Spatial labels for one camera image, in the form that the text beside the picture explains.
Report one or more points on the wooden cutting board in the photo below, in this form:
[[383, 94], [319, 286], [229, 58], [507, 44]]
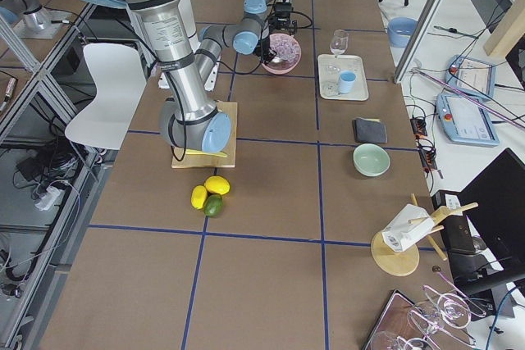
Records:
[[196, 161]]

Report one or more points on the wooden mug tree stand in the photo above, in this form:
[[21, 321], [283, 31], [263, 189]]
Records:
[[405, 263]]

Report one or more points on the pink bowl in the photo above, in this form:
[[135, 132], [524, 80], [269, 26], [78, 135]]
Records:
[[282, 68]]

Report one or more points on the green ceramic bowl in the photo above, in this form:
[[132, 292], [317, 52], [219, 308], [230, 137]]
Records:
[[371, 160]]

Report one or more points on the yellow plastic knife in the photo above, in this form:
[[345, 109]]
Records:
[[201, 153]]

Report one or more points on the teach pendant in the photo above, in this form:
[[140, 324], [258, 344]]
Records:
[[464, 121], [471, 76]]

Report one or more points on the clear ice cubes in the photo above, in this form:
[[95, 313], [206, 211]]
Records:
[[286, 48]]

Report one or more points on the green lime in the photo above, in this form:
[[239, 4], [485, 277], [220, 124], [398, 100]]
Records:
[[213, 205]]

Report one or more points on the cream serving tray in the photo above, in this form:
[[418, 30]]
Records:
[[329, 83]]

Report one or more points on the near teach pendant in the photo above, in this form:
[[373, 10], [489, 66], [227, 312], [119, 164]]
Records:
[[464, 121]]

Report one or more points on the black monitor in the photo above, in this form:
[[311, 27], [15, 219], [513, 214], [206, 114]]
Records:
[[498, 191]]

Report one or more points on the dark wooden tray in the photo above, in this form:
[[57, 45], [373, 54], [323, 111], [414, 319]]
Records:
[[392, 329]]

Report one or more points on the white carton box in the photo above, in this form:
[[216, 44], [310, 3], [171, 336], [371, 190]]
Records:
[[409, 226]]

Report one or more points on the far teach pendant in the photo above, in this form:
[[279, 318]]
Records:
[[471, 76]]

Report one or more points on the yellow lemon upper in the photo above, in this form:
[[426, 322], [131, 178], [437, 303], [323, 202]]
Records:
[[217, 184]]

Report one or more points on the aluminium frame post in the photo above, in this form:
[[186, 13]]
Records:
[[424, 21]]

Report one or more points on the yellow lemon left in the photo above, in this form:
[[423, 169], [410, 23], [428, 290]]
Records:
[[198, 197]]

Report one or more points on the blue bowl on desk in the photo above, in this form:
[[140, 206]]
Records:
[[400, 30]]

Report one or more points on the yellow lemon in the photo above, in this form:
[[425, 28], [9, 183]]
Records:
[[198, 197], [217, 184]]

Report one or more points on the clear wine glass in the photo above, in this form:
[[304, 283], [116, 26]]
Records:
[[338, 46]]

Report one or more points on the upside-down wine glass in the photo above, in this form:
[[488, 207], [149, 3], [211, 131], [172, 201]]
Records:
[[445, 312]]

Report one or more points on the blue plastic cup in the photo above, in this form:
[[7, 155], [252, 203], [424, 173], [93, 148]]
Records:
[[346, 81]]

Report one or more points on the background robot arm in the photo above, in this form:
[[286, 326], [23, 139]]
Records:
[[29, 18]]

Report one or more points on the white chair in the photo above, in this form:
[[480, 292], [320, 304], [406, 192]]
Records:
[[119, 79]]

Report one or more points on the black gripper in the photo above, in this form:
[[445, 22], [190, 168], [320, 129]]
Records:
[[266, 41], [283, 8]]

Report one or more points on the grey folded cloth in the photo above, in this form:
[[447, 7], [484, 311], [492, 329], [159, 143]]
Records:
[[369, 131]]

